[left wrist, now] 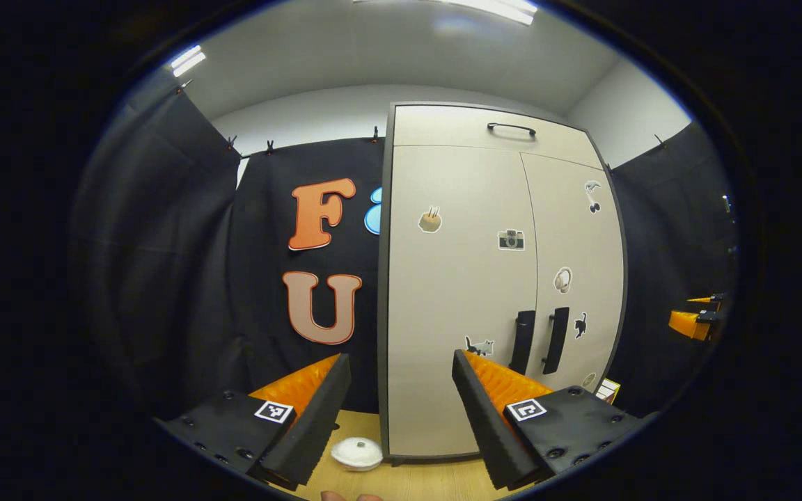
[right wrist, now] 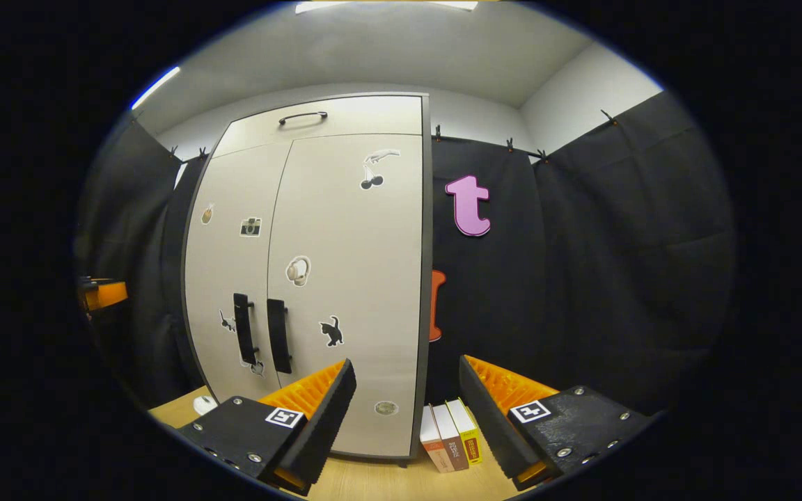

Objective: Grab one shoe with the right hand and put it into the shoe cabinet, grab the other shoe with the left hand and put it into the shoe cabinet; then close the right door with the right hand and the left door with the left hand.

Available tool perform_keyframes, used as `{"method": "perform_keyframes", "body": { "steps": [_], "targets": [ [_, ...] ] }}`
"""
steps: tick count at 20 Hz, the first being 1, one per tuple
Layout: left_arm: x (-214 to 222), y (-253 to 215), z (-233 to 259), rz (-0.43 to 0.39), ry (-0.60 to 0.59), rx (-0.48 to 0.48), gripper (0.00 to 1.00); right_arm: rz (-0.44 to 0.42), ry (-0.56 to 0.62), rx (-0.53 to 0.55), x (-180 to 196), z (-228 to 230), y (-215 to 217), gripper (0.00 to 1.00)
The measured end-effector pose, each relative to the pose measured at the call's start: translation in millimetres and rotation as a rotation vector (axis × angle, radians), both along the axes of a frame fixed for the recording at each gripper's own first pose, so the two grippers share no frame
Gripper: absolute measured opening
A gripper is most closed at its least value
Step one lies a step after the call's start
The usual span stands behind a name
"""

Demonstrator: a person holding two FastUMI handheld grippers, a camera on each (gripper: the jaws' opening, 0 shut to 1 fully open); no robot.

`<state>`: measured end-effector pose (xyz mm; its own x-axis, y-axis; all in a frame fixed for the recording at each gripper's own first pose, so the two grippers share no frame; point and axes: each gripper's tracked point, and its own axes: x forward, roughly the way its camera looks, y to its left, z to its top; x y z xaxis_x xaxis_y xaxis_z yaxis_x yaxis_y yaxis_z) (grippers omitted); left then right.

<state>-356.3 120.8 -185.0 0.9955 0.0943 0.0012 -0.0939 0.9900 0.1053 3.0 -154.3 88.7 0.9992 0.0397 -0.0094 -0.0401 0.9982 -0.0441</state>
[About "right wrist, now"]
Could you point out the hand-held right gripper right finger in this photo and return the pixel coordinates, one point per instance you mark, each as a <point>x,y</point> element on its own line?
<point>493,417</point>

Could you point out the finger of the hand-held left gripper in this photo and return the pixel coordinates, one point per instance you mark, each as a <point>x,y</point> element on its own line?
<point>105,293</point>

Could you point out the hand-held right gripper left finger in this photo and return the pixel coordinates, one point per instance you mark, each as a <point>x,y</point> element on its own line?
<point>328,410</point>

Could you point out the white cabinet door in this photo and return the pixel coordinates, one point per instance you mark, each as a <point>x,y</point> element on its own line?
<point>366,278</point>
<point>234,264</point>

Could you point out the white shoe cabinet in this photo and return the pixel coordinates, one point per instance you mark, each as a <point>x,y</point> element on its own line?
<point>427,278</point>

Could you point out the white cabinet drawer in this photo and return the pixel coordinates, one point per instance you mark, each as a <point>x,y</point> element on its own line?
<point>373,118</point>

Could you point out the yellow book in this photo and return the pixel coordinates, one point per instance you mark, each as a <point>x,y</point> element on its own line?
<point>469,435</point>

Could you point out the white and brown book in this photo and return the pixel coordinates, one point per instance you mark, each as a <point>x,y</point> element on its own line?
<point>451,438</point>

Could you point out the white round container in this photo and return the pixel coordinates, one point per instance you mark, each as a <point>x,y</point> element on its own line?
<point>205,405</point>

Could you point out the narrow ceiling light strip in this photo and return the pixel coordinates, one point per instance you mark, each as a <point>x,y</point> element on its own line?
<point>155,87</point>

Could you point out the wide ceiling light panel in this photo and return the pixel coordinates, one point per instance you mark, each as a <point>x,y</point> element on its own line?
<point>387,5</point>

